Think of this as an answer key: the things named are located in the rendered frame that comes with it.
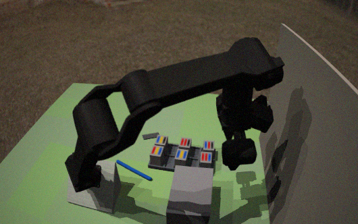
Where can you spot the blue rod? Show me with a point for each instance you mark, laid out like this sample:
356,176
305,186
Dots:
133,170

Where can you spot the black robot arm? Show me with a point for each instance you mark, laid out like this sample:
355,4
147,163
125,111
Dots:
246,65

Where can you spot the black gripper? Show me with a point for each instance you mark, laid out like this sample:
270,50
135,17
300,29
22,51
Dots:
240,150

